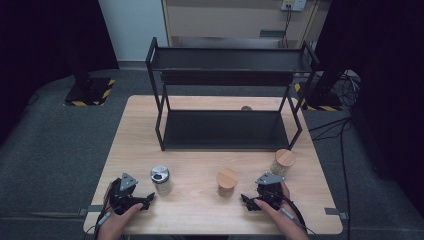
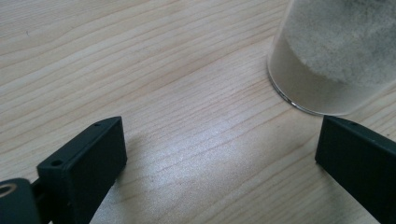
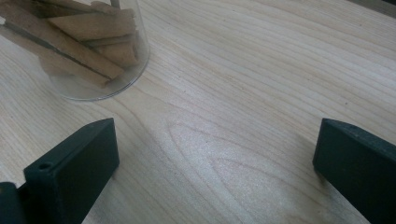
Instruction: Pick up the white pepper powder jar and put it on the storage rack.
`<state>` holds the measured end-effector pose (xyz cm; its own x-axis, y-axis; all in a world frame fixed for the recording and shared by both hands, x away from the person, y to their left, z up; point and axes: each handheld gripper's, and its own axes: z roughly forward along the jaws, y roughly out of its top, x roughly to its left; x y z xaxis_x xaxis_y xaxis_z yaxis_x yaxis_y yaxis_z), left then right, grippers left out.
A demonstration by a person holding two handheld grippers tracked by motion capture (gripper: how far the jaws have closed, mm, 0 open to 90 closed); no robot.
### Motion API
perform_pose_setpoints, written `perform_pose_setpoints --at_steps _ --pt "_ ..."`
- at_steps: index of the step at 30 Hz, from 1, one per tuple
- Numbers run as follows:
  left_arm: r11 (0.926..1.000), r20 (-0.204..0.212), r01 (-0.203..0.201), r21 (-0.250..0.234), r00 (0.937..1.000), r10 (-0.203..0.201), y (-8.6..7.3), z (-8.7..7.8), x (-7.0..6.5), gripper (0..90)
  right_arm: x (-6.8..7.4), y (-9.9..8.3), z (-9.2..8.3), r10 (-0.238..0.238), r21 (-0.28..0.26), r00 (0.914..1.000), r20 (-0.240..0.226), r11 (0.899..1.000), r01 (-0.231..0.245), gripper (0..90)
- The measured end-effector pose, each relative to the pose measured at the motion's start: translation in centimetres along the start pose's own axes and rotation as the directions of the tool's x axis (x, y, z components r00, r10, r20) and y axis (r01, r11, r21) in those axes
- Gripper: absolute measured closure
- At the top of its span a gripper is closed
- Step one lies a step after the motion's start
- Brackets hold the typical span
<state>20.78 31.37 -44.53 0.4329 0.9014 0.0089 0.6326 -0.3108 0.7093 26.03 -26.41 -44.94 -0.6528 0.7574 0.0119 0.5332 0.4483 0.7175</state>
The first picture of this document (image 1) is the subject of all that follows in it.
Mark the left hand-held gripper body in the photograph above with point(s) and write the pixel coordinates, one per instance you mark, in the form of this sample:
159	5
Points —
121	200

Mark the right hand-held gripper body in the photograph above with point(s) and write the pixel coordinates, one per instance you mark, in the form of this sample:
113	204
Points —
270	191

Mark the glass jar with metal lid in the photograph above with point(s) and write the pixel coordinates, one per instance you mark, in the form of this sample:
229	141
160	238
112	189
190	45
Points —
161	180

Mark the wooden-lid jar of reddish spice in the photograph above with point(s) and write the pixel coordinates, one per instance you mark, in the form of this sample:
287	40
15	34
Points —
227	179

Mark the wooden-lid jar of pale grains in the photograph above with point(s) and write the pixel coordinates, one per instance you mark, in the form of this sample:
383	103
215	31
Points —
285	158

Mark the black two-tier metal rack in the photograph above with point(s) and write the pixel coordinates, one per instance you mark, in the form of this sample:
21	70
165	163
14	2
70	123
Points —
226	130

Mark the person's left hand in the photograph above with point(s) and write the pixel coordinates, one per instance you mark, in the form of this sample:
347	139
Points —
115	225

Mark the person's right hand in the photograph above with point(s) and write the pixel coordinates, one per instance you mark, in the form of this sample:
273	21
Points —
283	218

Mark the black stand with striped base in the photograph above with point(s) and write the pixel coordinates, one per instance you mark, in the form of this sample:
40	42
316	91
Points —
321	98
88	91

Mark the black curtain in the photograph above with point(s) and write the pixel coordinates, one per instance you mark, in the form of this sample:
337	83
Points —
40	50
390	83

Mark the beige wooden cabinet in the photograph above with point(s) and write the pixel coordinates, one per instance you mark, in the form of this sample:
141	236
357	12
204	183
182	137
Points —
226	20

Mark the grey table edge bracket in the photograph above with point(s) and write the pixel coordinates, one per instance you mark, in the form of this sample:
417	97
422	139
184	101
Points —
90	209
335	212

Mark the white wall socket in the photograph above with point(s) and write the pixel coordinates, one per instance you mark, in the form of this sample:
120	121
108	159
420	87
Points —
293	4

